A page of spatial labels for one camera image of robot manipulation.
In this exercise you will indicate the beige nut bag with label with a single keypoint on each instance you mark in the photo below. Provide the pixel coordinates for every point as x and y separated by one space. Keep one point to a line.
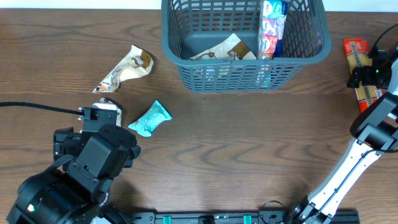
107 104

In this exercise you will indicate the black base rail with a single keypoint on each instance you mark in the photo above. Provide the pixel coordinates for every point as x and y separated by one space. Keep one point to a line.
261 217

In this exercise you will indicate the multicolour tissue pack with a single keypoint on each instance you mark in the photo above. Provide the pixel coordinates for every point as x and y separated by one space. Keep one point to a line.
272 18

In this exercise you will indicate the teal snack packet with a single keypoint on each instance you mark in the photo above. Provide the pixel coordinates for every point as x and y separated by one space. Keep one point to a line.
145 125

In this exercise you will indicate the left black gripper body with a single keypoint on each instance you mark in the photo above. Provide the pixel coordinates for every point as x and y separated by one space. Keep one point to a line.
68 143

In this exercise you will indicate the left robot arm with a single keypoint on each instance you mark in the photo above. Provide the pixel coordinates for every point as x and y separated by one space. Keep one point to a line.
76 186

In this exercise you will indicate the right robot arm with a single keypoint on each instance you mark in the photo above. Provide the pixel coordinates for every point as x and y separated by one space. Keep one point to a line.
372 137

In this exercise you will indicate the crumpled beige snack bag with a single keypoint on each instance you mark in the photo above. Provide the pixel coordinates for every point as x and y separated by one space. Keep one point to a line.
136 64

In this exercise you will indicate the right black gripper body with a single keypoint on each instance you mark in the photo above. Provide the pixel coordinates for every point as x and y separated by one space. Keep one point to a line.
379 74

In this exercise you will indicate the grey plastic basket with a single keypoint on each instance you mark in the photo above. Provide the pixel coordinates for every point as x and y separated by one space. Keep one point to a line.
191 27

